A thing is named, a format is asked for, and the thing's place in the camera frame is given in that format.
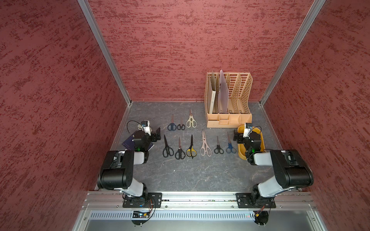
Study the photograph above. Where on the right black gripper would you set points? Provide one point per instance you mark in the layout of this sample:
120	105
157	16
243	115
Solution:
240	136

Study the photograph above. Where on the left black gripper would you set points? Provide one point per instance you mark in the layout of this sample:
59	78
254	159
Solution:
153	135

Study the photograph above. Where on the large black handled scissors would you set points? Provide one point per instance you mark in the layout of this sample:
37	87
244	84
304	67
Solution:
167	151

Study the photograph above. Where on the yellow plastic storage tray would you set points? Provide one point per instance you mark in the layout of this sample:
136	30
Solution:
244	151

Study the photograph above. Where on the bright blue handled scissors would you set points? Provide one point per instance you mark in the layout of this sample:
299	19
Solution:
230	148

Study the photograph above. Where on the dark grey handled scissors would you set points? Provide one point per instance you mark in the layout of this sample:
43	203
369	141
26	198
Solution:
218	149

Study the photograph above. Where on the cream handled kitchen scissors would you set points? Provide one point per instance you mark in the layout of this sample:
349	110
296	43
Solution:
191	122

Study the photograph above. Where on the yellow black handled scissors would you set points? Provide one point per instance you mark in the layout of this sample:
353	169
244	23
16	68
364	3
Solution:
191	152

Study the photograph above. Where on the pink handled kitchen scissors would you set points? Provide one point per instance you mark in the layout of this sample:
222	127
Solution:
205	149

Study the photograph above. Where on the small black scissors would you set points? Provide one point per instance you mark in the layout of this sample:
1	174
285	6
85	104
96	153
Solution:
181	125

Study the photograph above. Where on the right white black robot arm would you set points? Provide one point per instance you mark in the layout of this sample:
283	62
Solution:
290	170

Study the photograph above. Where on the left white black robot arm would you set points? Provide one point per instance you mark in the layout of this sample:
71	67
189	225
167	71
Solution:
117	171

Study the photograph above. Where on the dark blue notebook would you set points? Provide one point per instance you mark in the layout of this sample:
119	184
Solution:
138	143

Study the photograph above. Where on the tan plastic file organizer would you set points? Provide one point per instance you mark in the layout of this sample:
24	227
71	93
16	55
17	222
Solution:
238	113

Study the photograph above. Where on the translucent purple document folder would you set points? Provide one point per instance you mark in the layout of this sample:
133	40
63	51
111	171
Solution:
223	94

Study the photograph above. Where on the beige paper folder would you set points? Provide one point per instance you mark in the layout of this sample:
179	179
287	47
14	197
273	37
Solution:
211	93

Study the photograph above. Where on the right controller board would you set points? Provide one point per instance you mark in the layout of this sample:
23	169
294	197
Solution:
261	218

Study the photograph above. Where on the controller board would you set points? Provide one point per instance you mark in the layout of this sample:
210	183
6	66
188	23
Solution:
261	218
139	217

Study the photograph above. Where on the left controller board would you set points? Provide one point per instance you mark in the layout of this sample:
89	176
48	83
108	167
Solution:
139	217

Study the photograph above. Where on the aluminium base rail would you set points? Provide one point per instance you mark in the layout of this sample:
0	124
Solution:
287	201

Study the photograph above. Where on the right metal corner post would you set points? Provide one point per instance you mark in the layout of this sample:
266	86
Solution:
301	33

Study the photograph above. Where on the metal corner post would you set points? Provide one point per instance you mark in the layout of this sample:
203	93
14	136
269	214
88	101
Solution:
86	9
301	33

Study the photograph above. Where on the left metal corner post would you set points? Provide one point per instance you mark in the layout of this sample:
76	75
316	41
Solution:
86	9

